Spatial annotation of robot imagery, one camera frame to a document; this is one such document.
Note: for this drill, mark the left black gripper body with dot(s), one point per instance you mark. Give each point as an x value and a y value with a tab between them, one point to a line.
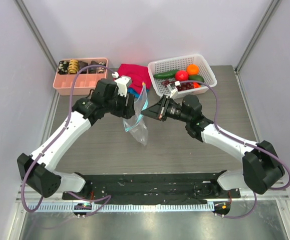
115	106

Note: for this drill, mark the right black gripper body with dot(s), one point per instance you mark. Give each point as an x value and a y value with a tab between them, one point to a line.
163	110

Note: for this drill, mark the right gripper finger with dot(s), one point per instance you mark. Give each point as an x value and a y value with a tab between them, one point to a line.
154	112
157	106

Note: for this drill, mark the clear zip top bag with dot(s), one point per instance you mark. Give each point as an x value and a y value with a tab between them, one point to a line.
135	125

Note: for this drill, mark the purple grape bunch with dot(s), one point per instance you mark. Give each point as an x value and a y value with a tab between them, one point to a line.
181	87

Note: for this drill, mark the red apple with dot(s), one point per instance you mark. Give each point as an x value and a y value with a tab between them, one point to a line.
181	75

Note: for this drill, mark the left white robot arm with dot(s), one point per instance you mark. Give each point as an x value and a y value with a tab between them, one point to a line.
38	168

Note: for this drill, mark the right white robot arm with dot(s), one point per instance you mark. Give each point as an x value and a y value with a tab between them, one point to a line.
260	167

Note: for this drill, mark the blue folded cloth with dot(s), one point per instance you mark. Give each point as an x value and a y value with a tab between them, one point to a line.
136	93

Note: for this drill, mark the floral end roll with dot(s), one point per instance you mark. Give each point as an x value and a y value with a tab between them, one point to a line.
101	70

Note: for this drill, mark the black patterned roll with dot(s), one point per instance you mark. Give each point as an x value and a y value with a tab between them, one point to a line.
92	69

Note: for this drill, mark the red pepper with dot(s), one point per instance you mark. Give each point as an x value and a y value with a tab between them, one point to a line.
195	85

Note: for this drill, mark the green cucumber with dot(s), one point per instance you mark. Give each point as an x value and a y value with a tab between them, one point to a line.
166	75

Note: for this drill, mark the red folded cloth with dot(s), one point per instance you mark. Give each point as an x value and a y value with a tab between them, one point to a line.
138	74

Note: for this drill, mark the dark brown roll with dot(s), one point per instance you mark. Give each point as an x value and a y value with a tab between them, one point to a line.
81	65

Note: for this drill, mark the green avocado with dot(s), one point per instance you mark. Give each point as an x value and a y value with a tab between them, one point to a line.
196	78

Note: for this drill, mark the yellow striped roll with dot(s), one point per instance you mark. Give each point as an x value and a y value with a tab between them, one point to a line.
73	66

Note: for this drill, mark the orange fruit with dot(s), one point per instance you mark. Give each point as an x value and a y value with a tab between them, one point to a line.
192	69

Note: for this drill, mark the white plastic basket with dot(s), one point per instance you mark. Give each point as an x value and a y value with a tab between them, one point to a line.
181	63

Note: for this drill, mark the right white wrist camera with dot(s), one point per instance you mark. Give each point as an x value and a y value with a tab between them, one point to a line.
172	87

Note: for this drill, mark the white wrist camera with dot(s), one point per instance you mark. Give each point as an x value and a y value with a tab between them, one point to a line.
123	82
172	87

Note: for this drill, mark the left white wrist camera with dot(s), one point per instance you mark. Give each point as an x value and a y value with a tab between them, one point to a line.
123	82

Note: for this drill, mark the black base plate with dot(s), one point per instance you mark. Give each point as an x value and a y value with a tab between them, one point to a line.
153	189

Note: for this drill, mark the white slotted cable duct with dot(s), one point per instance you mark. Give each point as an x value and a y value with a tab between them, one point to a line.
86	207

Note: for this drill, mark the aluminium frame rail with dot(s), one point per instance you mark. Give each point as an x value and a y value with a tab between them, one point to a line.
32	196

